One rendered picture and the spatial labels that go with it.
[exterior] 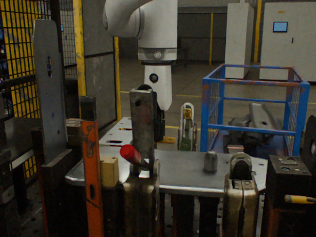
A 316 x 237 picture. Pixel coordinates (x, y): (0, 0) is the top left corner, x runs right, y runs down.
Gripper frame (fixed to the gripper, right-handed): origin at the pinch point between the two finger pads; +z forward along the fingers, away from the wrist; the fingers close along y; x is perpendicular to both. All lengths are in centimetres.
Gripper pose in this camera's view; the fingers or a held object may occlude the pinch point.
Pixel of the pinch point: (157, 129)
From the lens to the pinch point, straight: 71.9
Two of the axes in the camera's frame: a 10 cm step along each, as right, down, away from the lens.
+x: -9.9, -0.4, 1.6
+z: 0.0, 9.7, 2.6
